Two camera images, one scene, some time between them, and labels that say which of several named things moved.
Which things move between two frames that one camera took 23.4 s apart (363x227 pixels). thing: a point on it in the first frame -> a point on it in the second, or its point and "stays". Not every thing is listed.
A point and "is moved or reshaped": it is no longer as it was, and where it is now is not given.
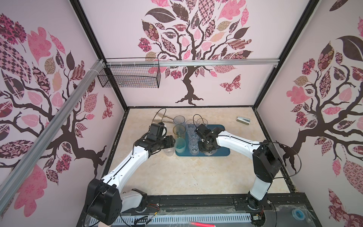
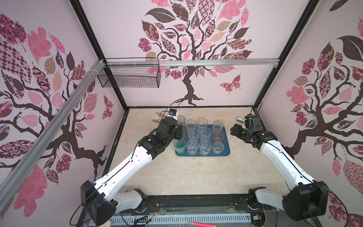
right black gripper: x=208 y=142 -> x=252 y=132
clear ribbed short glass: x=202 y=120 stays
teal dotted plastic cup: x=180 y=144 stays
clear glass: x=211 y=152 is moved or reshaped
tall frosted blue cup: x=179 y=120 stays
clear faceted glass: x=192 y=136 stays
